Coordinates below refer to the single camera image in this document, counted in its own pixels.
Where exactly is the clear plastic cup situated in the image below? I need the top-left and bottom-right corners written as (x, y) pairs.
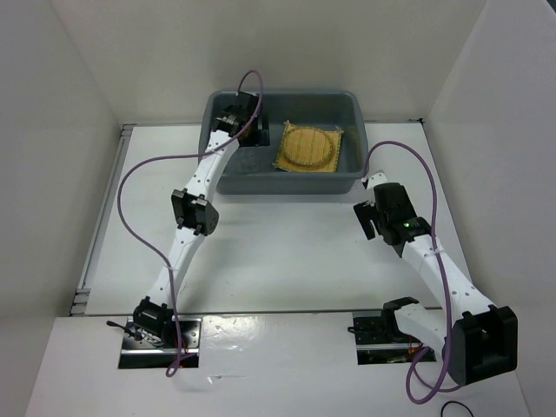
top-left (238, 148), bottom-right (260, 167)
top-left (235, 158), bottom-right (260, 175)

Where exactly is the round bamboo coaster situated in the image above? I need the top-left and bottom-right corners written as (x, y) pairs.
top-left (281, 127), bottom-right (335, 169)

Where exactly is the square bamboo mat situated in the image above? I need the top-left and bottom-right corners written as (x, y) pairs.
top-left (274, 121), bottom-right (343, 173)

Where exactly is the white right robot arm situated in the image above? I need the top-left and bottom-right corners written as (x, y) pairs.
top-left (354, 182), bottom-right (518, 386)

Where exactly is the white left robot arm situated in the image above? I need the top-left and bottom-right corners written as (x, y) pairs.
top-left (133, 92), bottom-right (264, 348)

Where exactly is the grey plastic bin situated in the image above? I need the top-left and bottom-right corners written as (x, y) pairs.
top-left (216, 89), bottom-right (368, 195)

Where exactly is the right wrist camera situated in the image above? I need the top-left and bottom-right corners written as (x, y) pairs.
top-left (361, 170), bottom-right (387, 189)

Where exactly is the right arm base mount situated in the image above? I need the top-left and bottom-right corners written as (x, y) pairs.
top-left (347, 310), bottom-right (424, 366)

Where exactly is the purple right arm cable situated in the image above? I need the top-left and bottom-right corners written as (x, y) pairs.
top-left (361, 142), bottom-right (453, 404)

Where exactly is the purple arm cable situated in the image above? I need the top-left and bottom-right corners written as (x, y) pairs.
top-left (361, 142), bottom-right (453, 404)
top-left (116, 69), bottom-right (265, 377)

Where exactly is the black cable loop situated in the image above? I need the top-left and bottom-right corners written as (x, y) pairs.
top-left (440, 401), bottom-right (474, 417)

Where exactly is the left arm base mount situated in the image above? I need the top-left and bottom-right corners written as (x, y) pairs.
top-left (106, 316), bottom-right (202, 370)

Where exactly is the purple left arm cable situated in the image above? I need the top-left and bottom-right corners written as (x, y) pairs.
top-left (116, 69), bottom-right (265, 377)

